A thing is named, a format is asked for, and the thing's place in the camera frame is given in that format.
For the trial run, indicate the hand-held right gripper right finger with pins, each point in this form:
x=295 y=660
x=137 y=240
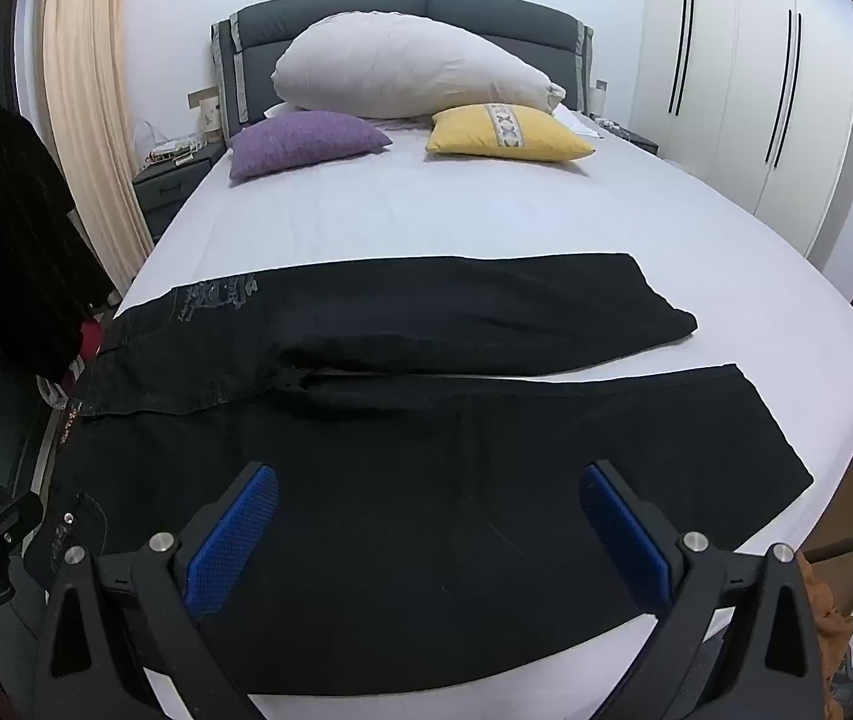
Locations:
x=625 y=532

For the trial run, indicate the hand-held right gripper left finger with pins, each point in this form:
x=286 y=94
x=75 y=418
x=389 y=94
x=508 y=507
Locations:
x=231 y=532

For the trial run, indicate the black pants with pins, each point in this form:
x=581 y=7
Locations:
x=396 y=330

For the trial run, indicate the red cloth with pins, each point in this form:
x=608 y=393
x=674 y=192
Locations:
x=90 y=337

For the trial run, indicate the orange cloth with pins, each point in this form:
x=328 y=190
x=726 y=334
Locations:
x=828 y=630

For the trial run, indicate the dark hanging garment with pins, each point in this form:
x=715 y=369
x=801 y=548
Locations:
x=13 y=240

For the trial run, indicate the dark grey nightstand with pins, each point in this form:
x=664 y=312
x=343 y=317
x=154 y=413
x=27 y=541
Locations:
x=636 y=139
x=163 y=195

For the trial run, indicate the bed with white sheet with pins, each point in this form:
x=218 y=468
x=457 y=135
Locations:
x=434 y=210

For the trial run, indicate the clutter of small things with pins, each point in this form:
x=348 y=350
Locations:
x=167 y=151

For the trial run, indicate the purple cushion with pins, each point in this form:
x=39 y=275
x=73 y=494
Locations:
x=306 y=139

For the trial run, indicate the small beige board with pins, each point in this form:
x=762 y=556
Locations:
x=205 y=112

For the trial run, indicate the beige curtain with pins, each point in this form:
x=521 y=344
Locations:
x=88 y=90

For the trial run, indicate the yellow cushion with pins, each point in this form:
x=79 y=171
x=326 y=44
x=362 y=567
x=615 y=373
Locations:
x=464 y=135

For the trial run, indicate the white wardrobe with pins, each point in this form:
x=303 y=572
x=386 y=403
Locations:
x=734 y=90

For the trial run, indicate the large white pillow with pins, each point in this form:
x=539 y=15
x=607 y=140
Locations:
x=411 y=67

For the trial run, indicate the grey padded headboard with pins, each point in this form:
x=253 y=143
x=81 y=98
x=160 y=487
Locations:
x=261 y=22

